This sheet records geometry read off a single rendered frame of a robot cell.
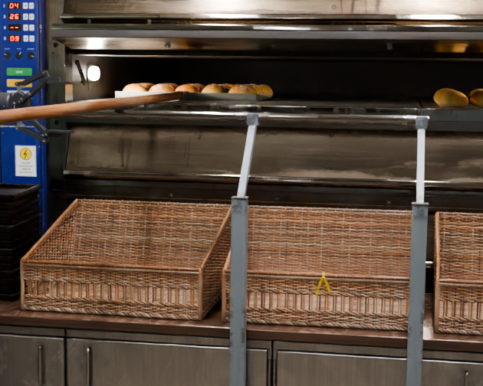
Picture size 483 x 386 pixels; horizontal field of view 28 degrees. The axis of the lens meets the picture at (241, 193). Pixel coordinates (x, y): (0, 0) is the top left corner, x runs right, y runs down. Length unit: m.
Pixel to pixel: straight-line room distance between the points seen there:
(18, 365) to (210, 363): 0.57
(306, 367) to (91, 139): 1.13
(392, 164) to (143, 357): 1.01
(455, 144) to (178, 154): 0.91
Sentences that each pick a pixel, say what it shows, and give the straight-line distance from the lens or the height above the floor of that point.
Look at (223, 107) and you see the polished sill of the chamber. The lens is 3.18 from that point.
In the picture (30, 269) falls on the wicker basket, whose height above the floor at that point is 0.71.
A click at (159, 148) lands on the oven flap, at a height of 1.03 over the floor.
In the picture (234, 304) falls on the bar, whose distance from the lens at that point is 2.64.
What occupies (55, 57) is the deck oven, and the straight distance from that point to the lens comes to 3.33.
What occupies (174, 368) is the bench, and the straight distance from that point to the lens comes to 2.78.
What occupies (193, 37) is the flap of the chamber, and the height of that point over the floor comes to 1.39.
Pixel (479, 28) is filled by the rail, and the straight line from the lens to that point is 2.99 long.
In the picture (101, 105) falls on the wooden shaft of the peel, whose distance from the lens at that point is 2.70.
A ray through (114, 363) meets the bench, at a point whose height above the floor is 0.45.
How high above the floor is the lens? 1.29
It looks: 7 degrees down
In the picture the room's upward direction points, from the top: 1 degrees clockwise
